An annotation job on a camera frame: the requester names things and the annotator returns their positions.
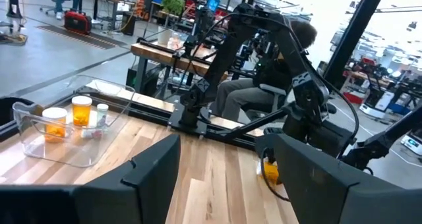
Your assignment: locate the clear plastic bin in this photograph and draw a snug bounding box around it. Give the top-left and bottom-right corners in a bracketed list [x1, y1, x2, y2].
[12, 74, 136, 168]

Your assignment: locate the office chair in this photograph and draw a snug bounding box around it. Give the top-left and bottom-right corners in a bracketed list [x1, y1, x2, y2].
[245, 84, 337, 119]

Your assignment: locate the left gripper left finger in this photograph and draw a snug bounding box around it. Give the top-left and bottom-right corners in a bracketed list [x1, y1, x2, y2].
[0, 134, 181, 224]

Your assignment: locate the black upright post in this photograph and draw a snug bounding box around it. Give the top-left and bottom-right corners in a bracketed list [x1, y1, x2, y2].
[322, 0, 390, 88]

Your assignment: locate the wooden workbench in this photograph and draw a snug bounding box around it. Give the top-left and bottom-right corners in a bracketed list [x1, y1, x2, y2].
[130, 41, 231, 83]

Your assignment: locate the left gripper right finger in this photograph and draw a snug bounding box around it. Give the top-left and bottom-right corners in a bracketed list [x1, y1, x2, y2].
[256, 134, 422, 224]

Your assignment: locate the orange pill bottle white cap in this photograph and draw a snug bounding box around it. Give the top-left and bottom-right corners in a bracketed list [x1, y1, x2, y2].
[71, 95, 93, 128]
[256, 159, 281, 185]
[42, 107, 69, 143]

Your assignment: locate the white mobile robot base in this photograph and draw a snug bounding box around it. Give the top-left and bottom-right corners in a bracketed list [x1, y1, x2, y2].
[358, 85, 393, 119]

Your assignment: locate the black slanted strut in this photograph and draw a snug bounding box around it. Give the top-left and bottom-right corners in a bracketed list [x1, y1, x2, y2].
[341, 105, 422, 172]

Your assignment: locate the blue lit screen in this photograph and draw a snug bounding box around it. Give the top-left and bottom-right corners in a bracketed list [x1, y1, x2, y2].
[206, 0, 222, 14]

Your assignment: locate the red tool case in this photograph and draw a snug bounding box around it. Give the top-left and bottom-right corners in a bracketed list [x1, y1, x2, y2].
[63, 9, 93, 36]

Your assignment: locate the green potted plant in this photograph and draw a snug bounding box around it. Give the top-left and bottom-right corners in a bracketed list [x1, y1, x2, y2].
[157, 0, 185, 46]

